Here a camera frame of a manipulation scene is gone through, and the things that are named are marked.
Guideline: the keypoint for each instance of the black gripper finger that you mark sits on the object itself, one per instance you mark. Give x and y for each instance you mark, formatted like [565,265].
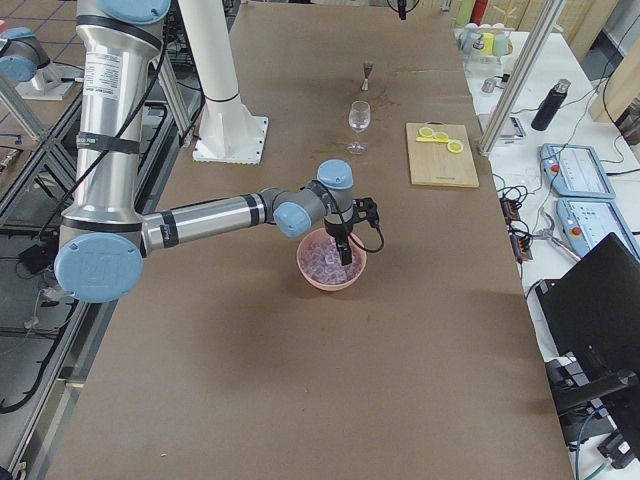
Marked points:
[401,8]

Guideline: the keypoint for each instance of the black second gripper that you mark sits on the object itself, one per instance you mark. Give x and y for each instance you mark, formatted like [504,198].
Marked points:
[335,232]

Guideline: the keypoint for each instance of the steel double jigger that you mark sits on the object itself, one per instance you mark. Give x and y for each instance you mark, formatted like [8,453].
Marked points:
[367,70]

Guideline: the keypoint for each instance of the second grey blue robot arm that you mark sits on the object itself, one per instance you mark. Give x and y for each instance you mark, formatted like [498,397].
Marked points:
[298,67]

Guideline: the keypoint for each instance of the clear ice cubes pile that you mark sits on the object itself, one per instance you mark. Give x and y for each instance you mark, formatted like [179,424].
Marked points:
[320,261]

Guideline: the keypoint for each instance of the clear wine glass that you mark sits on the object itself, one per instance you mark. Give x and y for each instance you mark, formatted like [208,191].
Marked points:
[359,119]

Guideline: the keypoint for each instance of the pink bowl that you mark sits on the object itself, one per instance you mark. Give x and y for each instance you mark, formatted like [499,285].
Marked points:
[320,233]

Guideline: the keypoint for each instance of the yellow cup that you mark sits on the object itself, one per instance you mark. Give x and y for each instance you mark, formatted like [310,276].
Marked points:
[486,43]

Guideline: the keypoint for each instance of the mint green cup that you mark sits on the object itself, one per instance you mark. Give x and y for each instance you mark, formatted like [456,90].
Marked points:
[500,45]

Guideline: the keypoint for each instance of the bamboo cutting board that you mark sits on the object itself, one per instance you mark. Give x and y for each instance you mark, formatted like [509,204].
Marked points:
[431,164]

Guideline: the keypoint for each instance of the lower lemon slice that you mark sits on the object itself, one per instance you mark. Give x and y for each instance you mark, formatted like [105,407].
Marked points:
[426,132]

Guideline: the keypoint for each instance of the lemon slice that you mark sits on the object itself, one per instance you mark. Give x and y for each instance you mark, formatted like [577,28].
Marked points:
[455,146]
[426,132]
[441,137]

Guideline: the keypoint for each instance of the yellow plastic knife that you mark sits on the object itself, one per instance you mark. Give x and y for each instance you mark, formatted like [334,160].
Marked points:
[433,140]

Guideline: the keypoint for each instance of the middle lemon slice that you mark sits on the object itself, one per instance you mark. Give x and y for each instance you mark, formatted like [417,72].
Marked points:
[441,137]

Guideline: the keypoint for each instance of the upper lemon slice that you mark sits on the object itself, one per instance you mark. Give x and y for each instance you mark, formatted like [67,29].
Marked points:
[455,146]

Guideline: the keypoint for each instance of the black water bottle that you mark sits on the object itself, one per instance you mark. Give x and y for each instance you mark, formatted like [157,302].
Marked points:
[550,105]

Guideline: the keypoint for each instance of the upper teach pendant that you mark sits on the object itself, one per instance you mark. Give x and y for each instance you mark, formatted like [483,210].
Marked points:
[575,171]

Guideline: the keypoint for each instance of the teach pendant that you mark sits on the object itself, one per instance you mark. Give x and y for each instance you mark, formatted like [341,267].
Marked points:
[575,171]
[586,221]

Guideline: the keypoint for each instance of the lower teach pendant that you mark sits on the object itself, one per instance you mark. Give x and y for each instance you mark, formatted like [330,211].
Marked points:
[586,221]

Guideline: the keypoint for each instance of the black monitor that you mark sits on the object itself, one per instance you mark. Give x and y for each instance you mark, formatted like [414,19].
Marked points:
[593,313]

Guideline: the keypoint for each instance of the aluminium frame post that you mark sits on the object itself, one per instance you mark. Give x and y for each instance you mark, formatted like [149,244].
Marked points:
[544,25]

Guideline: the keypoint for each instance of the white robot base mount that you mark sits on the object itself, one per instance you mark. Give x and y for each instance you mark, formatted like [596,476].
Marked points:
[225,85]

